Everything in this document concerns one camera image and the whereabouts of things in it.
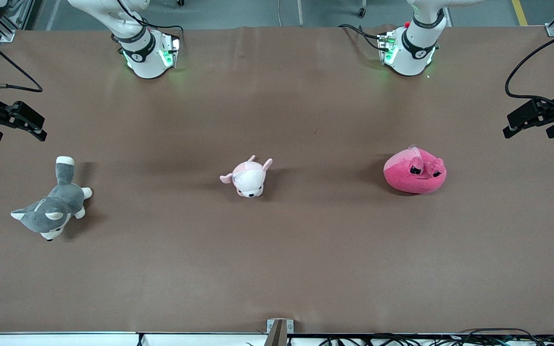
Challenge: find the brown table cover sheet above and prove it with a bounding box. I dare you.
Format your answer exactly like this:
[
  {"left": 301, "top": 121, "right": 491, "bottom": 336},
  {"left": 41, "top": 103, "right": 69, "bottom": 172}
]
[{"left": 0, "top": 25, "right": 554, "bottom": 335}]

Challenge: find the round pink plush toy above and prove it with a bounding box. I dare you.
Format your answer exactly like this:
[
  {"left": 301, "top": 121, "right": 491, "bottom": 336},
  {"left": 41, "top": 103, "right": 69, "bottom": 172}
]
[{"left": 383, "top": 144, "right": 448, "bottom": 195}]

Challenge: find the metal table edge bracket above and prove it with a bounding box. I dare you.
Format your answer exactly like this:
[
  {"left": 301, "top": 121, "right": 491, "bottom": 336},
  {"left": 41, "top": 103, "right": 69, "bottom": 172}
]
[{"left": 266, "top": 319, "right": 294, "bottom": 346}]

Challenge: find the small pale pink plush dog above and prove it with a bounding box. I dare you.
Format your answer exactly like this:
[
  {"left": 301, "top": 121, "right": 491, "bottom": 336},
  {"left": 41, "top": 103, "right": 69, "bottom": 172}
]
[{"left": 219, "top": 155, "right": 274, "bottom": 198}]

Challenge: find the grey white plush husky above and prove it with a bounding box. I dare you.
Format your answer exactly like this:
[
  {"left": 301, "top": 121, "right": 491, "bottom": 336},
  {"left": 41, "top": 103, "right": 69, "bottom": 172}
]
[{"left": 10, "top": 156, "right": 93, "bottom": 242}]

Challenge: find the white table edge rail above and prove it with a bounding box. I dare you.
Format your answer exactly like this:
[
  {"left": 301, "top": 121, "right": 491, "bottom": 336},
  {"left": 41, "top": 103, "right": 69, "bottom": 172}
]
[{"left": 0, "top": 331, "right": 554, "bottom": 346}]

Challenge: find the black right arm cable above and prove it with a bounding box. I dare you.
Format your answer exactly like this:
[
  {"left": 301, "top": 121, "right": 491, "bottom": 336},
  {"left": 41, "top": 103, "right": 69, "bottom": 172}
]
[{"left": 0, "top": 22, "right": 44, "bottom": 93}]

